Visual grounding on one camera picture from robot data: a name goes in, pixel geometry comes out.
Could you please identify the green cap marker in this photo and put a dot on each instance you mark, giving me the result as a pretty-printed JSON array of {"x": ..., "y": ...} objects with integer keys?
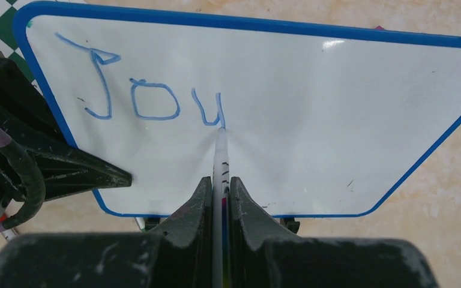
[{"x": 140, "y": 223}]

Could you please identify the blue framed whiteboard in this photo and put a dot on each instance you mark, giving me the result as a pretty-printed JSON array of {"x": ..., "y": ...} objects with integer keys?
[{"x": 320, "y": 120}]

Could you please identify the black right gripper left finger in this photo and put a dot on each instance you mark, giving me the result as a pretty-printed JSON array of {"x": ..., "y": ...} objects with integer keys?
[{"x": 176, "y": 253}]

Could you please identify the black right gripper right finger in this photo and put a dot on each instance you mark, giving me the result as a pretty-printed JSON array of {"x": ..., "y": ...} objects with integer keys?
[{"x": 264, "y": 253}]

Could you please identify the green white chessboard mat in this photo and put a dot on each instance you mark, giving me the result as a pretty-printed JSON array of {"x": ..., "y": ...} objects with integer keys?
[{"x": 8, "y": 45}]

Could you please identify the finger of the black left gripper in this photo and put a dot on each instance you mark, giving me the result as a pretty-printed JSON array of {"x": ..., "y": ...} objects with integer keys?
[
  {"x": 19, "y": 97},
  {"x": 66, "y": 170}
]

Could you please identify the blue marker pen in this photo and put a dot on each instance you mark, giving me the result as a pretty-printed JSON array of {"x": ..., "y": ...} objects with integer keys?
[{"x": 220, "y": 191}]

